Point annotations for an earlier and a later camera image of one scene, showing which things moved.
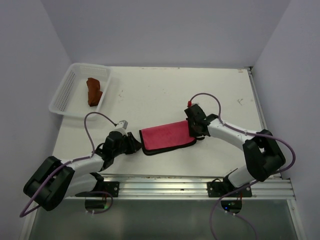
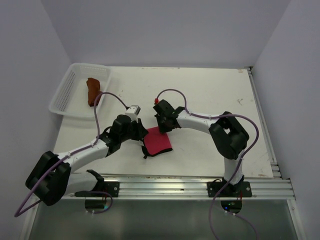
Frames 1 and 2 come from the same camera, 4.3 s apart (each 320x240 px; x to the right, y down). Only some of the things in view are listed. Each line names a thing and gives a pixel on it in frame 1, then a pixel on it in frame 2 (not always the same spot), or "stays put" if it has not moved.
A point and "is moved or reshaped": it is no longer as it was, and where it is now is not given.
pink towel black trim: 160,138 is moved or reshaped
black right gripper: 192,133 to 162,129
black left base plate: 111,187 stays put
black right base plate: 221,189 stays put
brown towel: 94,94 stays put
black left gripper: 134,145 to 141,131
